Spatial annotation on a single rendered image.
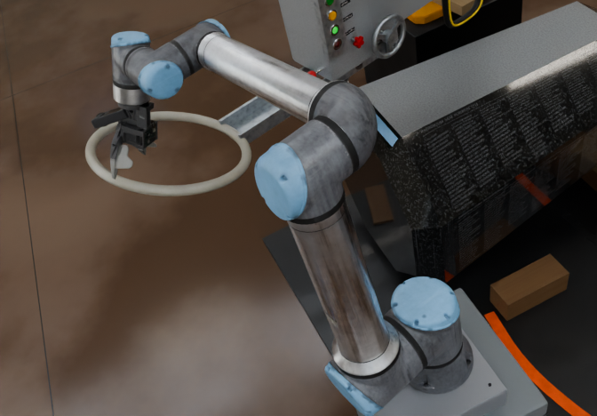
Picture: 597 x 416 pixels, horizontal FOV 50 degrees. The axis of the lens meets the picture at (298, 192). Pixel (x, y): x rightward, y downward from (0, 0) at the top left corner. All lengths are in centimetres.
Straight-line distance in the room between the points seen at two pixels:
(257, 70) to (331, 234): 39
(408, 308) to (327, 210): 49
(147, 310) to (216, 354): 46
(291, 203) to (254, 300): 206
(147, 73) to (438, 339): 88
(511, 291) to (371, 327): 152
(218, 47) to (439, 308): 75
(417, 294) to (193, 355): 166
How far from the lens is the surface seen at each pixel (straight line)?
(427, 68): 264
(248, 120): 215
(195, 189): 178
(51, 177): 422
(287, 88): 123
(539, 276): 285
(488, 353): 183
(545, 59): 267
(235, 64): 137
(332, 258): 115
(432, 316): 148
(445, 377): 165
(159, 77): 148
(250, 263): 320
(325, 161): 103
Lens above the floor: 245
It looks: 45 degrees down
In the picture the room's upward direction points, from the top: 16 degrees counter-clockwise
